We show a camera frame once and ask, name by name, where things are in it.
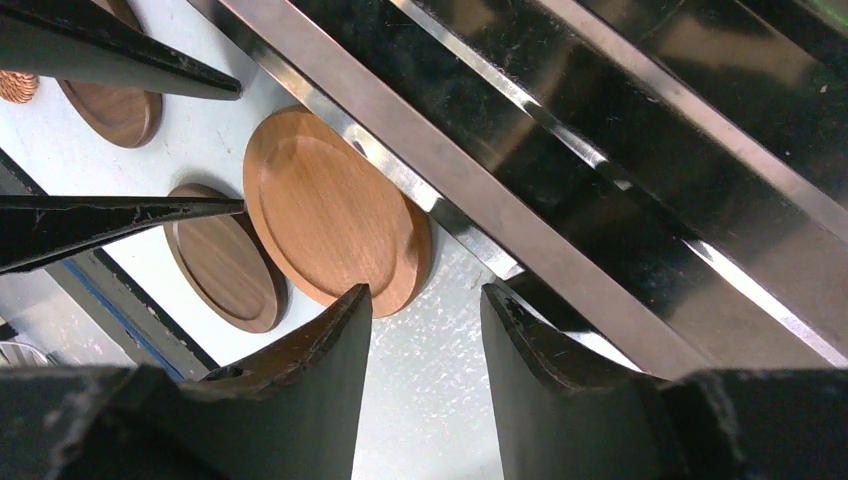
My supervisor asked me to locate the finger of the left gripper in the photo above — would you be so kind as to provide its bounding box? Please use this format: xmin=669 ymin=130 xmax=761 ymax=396
xmin=1 ymin=1 xmax=242 ymax=101
xmin=1 ymin=195 xmax=245 ymax=274

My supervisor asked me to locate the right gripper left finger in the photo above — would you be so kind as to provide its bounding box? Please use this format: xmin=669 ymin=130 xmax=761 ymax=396
xmin=1 ymin=284 xmax=372 ymax=479

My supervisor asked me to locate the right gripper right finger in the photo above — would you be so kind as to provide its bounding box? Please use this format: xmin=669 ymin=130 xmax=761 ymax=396
xmin=480 ymin=284 xmax=847 ymax=479

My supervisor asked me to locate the light wood coaster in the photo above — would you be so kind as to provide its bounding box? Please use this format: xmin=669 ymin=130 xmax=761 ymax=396
xmin=243 ymin=106 xmax=433 ymax=318

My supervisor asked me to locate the dark wood coaster centre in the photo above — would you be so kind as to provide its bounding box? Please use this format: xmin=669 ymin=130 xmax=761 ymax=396
xmin=56 ymin=0 xmax=164 ymax=150

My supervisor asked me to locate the dark wood coaster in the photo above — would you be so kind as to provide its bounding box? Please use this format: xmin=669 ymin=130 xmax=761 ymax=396
xmin=56 ymin=0 xmax=164 ymax=150
xmin=163 ymin=213 xmax=289 ymax=334

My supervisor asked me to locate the dark wood coaster lower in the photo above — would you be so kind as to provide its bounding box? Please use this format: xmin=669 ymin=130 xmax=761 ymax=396
xmin=163 ymin=213 xmax=289 ymax=334

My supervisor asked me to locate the metal tray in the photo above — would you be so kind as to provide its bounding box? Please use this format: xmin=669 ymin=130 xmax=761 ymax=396
xmin=195 ymin=1 xmax=847 ymax=378

